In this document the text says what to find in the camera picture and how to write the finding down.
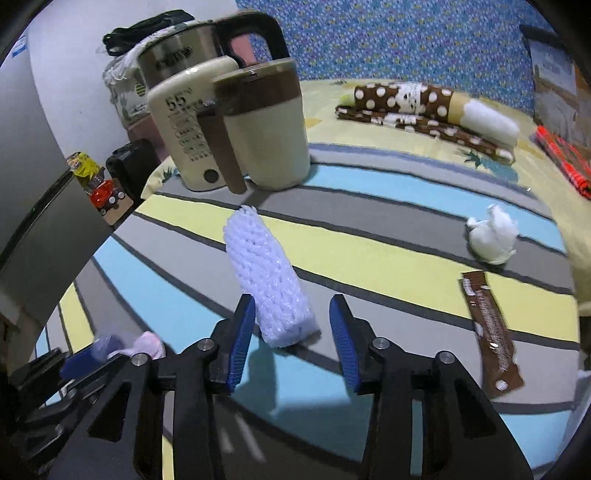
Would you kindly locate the red plaid cloth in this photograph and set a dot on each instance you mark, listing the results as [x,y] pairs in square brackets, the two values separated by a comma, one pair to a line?
[568,161]

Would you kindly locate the grey metal cabinet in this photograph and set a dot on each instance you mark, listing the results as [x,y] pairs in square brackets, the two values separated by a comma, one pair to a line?
[41,240]

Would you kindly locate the cream electric kettle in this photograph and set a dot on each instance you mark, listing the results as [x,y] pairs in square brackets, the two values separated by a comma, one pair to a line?
[184,120]

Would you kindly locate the white foam fruit net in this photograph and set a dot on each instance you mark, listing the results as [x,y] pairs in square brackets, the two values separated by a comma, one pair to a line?
[272,286]

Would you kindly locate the cardboard bedding box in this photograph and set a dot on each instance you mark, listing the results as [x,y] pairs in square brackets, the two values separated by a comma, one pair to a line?
[554,83]

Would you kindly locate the yellow pineapple bedsheet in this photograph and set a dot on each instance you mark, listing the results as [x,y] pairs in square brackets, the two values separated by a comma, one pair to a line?
[332,120]

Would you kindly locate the pink storage bin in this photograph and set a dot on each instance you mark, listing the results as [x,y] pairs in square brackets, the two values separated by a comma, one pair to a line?
[143,136]

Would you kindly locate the cream and brown mug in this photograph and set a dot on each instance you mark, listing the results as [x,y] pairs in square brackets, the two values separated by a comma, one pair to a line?
[272,138]

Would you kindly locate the blue patterned headboard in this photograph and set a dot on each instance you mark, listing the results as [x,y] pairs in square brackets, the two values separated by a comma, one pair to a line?
[392,41]

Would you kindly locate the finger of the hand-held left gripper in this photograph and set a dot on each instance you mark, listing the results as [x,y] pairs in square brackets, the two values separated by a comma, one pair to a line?
[78,364]

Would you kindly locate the brown sachet packet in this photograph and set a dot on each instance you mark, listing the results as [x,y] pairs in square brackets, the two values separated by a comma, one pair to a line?
[491,332]

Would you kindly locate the striped tablecloth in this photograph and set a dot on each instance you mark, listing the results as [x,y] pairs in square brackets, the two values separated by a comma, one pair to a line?
[392,258]

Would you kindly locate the pineapple print quilt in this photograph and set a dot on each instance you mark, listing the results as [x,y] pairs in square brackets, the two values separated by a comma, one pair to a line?
[122,97]

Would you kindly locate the crumpled white tissue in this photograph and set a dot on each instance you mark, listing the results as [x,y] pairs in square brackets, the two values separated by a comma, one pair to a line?
[491,240]

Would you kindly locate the black suitcase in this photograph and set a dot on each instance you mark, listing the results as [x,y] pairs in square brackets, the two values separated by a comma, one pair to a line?
[131,168]

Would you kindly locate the brown polka dot rolled pillow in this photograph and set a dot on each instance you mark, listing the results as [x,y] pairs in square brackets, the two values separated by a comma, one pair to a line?
[438,101]

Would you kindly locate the toy car blister pack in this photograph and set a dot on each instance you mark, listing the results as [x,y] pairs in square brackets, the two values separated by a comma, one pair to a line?
[99,189]

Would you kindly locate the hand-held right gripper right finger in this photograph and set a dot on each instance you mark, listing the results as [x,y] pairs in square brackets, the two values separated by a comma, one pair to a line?
[344,344]

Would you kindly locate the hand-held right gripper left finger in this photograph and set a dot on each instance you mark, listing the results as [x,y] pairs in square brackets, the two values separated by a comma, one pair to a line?
[242,344]

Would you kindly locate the brown polka dot folded cloth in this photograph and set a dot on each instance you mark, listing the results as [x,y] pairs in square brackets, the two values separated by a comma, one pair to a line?
[415,124]

